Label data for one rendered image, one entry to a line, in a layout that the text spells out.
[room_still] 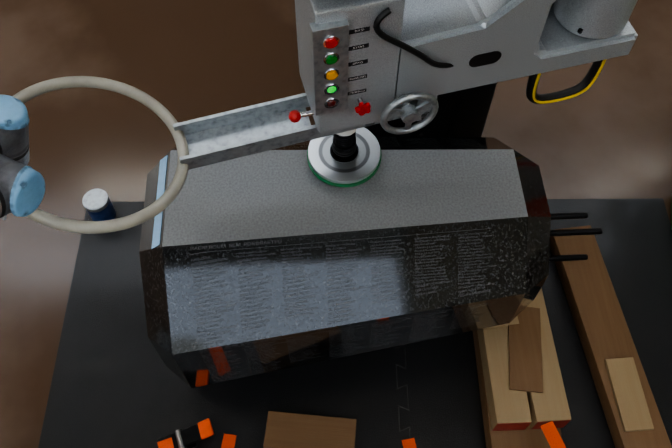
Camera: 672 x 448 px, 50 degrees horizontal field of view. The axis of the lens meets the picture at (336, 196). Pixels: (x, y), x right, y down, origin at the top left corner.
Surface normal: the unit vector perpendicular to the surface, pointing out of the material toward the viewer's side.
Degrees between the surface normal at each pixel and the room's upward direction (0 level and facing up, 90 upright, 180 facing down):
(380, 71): 90
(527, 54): 90
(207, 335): 45
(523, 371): 0
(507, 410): 0
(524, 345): 0
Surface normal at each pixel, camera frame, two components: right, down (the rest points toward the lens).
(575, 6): -0.71, 0.60
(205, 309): 0.07, 0.23
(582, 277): 0.00, -0.52
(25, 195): 0.92, 0.33
